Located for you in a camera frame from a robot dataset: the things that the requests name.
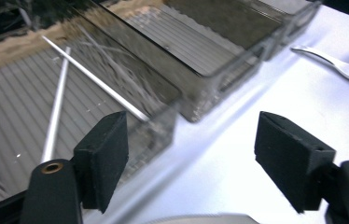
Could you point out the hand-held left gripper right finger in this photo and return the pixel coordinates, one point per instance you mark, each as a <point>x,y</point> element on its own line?
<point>290,158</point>

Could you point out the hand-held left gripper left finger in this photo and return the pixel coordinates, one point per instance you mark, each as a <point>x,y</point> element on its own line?
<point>104,155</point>

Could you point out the silver metal chopstick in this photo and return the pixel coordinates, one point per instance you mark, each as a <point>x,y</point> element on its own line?
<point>56,109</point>
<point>101,84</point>

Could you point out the transparent brown plastic bin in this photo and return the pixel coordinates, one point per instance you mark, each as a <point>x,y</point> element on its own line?
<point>178,40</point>
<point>300,15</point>
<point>14,102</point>

